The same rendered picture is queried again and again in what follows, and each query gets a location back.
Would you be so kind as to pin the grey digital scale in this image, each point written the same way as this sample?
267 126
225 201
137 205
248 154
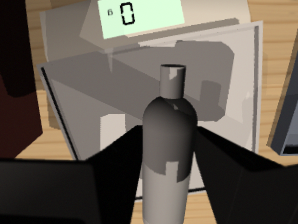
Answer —
101 94

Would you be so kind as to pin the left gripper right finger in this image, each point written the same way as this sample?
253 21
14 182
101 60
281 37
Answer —
244 187

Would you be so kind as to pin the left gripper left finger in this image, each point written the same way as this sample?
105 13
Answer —
83 189

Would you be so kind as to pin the grey gas cylinder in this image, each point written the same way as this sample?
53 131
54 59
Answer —
169 133

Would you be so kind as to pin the red open-top box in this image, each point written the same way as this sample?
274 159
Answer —
20 122

